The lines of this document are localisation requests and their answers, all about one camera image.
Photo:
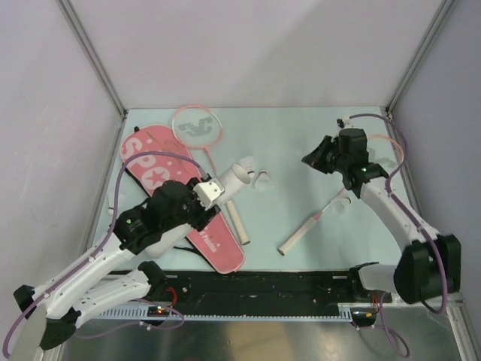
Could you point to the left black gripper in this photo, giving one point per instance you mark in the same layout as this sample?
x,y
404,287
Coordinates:
x,y
204,216

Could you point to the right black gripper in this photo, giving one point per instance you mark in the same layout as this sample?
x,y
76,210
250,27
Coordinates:
x,y
315,158

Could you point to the translucent shuttlecock tube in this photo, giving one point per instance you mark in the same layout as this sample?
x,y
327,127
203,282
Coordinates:
x,y
233,180

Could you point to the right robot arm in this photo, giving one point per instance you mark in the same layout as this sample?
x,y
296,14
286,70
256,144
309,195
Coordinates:
x,y
430,263

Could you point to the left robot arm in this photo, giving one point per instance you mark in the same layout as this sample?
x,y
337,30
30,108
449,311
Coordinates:
x,y
62,305

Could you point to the left pink badminton racket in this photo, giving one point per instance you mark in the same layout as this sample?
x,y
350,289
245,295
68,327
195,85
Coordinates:
x,y
199,128

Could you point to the pink racket cover bag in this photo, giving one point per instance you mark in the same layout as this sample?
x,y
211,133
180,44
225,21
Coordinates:
x,y
216,243

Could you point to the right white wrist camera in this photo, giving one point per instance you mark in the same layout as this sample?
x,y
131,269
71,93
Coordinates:
x,y
344,123

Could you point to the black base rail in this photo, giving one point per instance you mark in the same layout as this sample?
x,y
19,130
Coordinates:
x,y
263,291

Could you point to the right aluminium frame post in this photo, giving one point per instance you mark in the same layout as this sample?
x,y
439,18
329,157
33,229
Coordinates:
x,y
428,40

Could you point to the aluminium frame post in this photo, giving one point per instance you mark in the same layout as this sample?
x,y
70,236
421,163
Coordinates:
x,y
78,30
428,40

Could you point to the left aluminium frame post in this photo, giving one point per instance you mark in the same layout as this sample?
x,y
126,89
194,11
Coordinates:
x,y
78,30

